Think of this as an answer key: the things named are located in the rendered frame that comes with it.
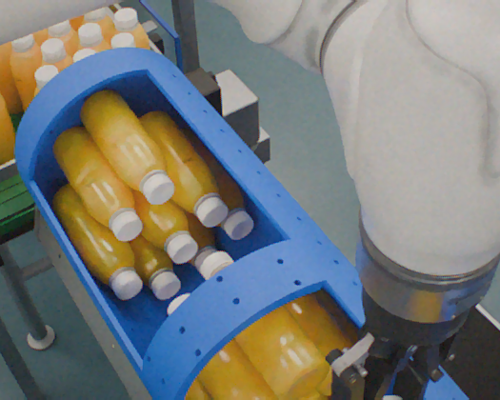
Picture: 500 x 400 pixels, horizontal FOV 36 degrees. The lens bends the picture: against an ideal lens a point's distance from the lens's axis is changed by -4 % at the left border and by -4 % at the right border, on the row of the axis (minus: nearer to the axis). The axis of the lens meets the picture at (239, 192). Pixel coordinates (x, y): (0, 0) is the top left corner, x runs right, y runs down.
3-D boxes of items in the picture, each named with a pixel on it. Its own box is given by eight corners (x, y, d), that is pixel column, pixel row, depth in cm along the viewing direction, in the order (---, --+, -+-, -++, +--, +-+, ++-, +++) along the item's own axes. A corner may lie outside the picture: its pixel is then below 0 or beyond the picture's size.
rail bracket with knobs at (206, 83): (182, 150, 140) (176, 108, 133) (162, 126, 144) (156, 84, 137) (230, 127, 144) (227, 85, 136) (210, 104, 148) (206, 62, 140)
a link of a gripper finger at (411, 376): (400, 358, 64) (407, 353, 65) (391, 393, 70) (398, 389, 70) (422, 385, 63) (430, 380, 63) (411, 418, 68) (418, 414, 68)
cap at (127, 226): (142, 218, 106) (148, 227, 105) (120, 236, 106) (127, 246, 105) (127, 206, 103) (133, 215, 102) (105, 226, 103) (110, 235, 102)
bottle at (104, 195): (102, 138, 117) (156, 215, 107) (69, 169, 118) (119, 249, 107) (76, 115, 112) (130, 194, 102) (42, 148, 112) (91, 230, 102)
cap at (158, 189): (139, 198, 103) (145, 208, 102) (145, 175, 100) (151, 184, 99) (165, 193, 105) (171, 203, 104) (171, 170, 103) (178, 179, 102)
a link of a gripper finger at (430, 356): (397, 294, 56) (412, 283, 56) (404, 350, 65) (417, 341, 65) (431, 333, 54) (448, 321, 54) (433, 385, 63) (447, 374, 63)
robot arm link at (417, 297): (543, 230, 45) (519, 286, 49) (442, 135, 50) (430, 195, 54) (426, 307, 42) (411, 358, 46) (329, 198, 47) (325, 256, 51)
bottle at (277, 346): (334, 377, 87) (250, 270, 97) (330, 352, 82) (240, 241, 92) (284, 411, 86) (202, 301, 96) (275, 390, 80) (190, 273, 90)
